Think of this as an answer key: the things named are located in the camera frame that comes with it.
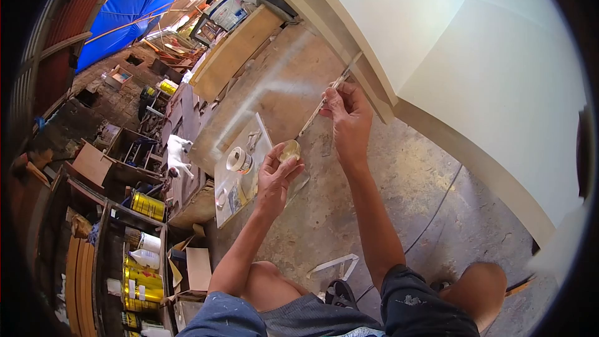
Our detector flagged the white plastic bottle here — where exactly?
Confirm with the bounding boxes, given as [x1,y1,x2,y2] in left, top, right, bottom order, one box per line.
[129,249,161,270]

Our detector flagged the person's body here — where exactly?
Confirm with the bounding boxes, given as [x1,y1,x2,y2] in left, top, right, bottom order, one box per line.
[177,290,389,337]

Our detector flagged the cardboard piece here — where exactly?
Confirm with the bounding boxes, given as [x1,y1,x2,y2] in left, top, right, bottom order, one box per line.
[185,247,213,293]

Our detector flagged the large white cabinet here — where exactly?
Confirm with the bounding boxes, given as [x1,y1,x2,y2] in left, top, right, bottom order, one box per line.
[241,0,591,286]

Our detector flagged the person's right hand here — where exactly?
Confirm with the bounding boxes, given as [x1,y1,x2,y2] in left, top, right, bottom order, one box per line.
[319,82,374,163]

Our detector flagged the glass sheet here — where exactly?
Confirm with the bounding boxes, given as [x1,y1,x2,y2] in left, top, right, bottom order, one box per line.
[214,112,310,230]

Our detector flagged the wooden shelf with cans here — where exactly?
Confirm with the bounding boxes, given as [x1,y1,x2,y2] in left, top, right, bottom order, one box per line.
[92,200,175,337]

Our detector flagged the small clear cup yellow liquid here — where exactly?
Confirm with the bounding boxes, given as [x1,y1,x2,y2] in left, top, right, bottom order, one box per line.
[278,139,302,163]

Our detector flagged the person's left thumb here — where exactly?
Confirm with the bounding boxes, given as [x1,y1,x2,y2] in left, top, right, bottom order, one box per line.
[279,157,305,181]

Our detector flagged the person's legs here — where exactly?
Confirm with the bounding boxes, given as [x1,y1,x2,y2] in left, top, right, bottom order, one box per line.
[241,261,508,337]

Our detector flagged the orange wooden strip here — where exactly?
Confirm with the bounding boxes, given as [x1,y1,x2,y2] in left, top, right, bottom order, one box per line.
[504,276,536,298]

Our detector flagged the plywood board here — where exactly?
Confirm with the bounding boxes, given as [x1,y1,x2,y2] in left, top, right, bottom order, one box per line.
[189,4,285,104]

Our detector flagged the glass jar with white rim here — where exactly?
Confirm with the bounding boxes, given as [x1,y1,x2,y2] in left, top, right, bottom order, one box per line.
[226,146,254,175]

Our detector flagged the black cable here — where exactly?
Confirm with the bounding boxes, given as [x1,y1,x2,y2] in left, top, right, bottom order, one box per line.
[355,165,464,303]

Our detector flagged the white plastic bucket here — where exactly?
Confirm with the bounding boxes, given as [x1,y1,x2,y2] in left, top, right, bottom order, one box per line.
[207,0,248,32]

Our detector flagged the thin wooden brush stick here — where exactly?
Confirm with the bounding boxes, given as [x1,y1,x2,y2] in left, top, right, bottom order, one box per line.
[298,51,364,139]

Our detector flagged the white cat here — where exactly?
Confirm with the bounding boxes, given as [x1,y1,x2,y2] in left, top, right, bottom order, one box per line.
[166,134,195,180]

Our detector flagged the small wooden tray box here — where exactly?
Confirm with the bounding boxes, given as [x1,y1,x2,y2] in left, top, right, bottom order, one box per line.
[103,64,134,91]

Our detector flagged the open wooden crate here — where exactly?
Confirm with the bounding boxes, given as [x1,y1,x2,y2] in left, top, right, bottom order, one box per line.
[107,127,165,184]

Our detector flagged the white paper strip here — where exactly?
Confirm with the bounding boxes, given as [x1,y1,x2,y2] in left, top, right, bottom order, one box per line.
[306,253,360,282]

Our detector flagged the group of yellow tin cans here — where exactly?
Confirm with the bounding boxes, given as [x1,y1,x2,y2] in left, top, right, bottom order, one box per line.
[122,256,165,313]

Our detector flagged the person's right thumb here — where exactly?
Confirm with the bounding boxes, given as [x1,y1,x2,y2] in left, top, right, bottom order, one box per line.
[325,86,348,114]

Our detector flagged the person's left hand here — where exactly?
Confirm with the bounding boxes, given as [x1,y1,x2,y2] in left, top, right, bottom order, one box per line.
[256,143,305,216]

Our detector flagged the person's left fingers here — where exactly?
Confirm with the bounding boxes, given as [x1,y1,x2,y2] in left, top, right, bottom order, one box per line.
[258,143,284,175]

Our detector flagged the blue tarp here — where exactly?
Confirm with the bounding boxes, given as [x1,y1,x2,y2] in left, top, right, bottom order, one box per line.
[76,0,212,75]

